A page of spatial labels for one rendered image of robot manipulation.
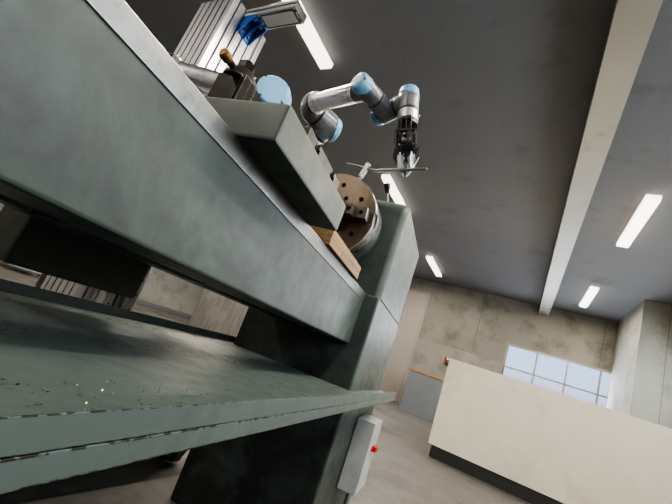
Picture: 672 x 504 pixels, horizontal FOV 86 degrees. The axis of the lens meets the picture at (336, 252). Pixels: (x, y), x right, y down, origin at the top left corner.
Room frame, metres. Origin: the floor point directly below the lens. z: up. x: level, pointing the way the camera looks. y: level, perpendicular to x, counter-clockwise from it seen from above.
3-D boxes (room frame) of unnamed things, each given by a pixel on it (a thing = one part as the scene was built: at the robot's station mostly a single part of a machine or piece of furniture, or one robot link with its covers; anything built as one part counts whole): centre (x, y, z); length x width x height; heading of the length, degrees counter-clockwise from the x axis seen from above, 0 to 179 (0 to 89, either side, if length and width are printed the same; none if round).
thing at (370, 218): (1.14, -0.01, 1.08); 0.12 x 0.11 x 0.05; 68
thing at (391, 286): (1.62, -0.09, 1.06); 0.59 x 0.48 x 0.39; 158
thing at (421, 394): (7.81, -2.85, 0.40); 1.54 x 0.77 x 0.80; 149
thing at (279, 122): (0.66, 0.31, 0.90); 0.53 x 0.30 x 0.06; 68
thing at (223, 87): (0.72, 0.33, 1.07); 0.07 x 0.07 x 0.10; 68
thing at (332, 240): (1.01, 0.13, 0.89); 0.36 x 0.30 x 0.04; 68
